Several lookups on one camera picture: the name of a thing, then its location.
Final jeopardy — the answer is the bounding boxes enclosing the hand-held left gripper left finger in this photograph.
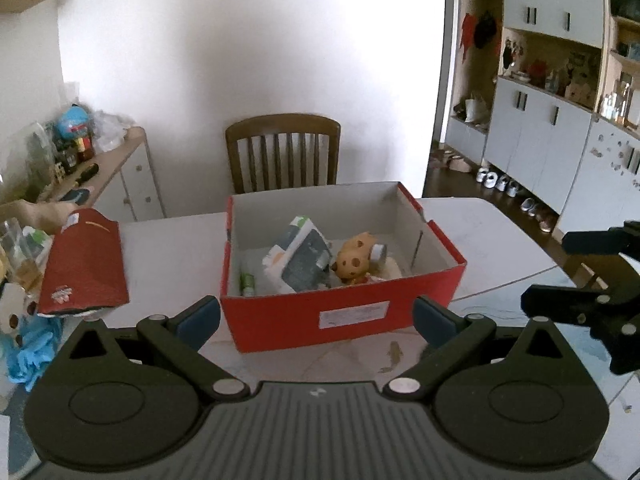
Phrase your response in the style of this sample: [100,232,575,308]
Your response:
[65,295,251,403]

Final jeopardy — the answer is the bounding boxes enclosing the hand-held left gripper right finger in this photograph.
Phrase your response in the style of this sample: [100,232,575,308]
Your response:
[384,294,575,403]

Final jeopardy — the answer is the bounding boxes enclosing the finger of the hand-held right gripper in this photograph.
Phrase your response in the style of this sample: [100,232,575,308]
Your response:
[521,284,640,337]
[561,222,640,261]

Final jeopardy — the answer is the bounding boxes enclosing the white green tube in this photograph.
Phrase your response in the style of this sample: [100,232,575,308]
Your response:
[239,260,257,297]

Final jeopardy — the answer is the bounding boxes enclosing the red cardboard box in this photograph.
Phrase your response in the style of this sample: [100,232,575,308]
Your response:
[220,181,468,353]

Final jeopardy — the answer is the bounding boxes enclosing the brown plush toy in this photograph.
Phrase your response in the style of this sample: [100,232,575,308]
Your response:
[334,231,376,285]

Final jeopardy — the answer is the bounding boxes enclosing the green white tissue pack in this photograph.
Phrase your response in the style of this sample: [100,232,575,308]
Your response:
[262,216,335,293]

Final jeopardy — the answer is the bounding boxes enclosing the row of shoes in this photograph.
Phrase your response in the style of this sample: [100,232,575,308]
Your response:
[432,150,558,233]

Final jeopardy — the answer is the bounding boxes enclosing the red paper bag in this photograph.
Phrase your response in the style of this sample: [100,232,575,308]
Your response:
[37,208,131,317]

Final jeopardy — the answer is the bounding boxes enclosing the white sideboard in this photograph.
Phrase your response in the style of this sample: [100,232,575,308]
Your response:
[0,126,166,233]

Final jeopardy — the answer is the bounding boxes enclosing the blue gloves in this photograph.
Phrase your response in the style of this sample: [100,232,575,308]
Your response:
[7,317,63,391]

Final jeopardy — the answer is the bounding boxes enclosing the white brown spotted toy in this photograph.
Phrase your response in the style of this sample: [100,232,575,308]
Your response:
[0,282,31,333]

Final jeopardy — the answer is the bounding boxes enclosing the dark sauce bottle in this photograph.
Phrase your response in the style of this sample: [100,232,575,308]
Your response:
[75,132,96,162]

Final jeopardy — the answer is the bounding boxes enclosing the clear plastic container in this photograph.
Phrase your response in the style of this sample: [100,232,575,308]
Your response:
[25,120,57,186]

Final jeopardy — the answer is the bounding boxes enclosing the white wall cabinet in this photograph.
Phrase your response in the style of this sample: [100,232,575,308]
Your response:
[445,0,640,236]

